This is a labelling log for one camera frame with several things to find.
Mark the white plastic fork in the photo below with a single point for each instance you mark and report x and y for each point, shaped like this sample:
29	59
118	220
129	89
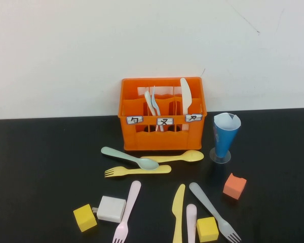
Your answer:
149	101

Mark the light blue plastic fork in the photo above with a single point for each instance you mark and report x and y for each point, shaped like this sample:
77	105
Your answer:
155	101

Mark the orange plastic cutlery holder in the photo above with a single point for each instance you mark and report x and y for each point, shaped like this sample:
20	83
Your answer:
167	141

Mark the white label printed 叉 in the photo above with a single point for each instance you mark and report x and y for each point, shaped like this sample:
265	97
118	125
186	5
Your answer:
164	121

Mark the white label printed 勺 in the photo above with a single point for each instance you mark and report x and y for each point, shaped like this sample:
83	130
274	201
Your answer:
134	120

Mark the white label printed 刀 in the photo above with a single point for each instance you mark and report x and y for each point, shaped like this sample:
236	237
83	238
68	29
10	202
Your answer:
193	117

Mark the pale green plastic spoon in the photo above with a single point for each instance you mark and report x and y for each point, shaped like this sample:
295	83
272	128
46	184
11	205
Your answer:
131	159

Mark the white plastic knife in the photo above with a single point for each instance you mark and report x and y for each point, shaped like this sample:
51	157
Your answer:
186	93

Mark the yellow plastic spoon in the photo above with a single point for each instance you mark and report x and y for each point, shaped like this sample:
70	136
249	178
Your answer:
182	157

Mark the yellow plastic fork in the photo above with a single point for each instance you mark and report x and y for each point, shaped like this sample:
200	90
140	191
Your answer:
131	171

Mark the blue paper cone cup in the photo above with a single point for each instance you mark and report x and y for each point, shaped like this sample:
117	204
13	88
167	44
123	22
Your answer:
225	136

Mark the pink plastic fork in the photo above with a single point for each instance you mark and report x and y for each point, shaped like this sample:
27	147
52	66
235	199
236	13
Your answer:
129	207

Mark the yellow plastic knife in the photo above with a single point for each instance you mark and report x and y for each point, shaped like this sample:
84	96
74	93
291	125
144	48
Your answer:
177	210

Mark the white power adapter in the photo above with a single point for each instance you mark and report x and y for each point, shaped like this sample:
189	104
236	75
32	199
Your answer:
111	208

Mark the grey translucent plastic fork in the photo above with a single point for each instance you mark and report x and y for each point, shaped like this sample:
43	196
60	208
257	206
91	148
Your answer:
210	207

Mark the orange foam cube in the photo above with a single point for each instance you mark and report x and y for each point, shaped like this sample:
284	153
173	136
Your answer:
233	187

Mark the yellow foam cube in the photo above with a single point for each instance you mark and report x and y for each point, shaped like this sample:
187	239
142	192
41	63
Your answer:
84	217
207	229

